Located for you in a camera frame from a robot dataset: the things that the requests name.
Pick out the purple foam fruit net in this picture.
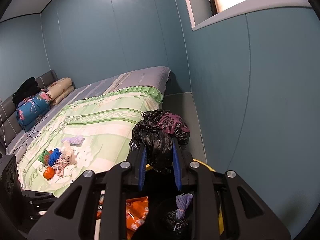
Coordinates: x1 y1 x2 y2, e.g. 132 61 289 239
175 193 193 220

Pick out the orange snack wrapper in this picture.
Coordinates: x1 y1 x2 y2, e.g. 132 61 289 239
94 192 149 239

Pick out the black plastic bag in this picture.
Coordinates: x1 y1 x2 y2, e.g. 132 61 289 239
129 109 190 172
166 210 189 234

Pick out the yellow rimmed trash bin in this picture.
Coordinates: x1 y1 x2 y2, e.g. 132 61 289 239
142 159 224 239

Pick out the blue plastic glove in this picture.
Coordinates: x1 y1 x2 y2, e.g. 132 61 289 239
48 148 61 166

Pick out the green snack packet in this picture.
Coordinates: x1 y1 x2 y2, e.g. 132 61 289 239
38 148 52 166

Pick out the green floral quilt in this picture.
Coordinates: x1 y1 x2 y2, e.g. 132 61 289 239
17 86 163 197

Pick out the pink white crumpled cloth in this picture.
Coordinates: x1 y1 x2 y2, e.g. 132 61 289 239
51 140 75 177

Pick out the bed with striped sheet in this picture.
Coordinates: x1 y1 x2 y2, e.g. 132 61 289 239
0 66 171 156

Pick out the beige folded blanket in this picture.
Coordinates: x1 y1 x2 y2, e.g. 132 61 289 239
45 77 75 105

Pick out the white power strip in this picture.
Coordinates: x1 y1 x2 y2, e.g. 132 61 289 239
14 146 27 163

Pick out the blue floral folded blanket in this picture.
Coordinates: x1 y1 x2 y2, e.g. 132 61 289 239
16 91 51 132

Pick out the black clothing on headboard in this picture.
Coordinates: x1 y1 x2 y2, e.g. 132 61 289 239
12 77 41 108

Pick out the black cable on bed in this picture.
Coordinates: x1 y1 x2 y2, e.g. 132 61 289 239
12 113 49 153

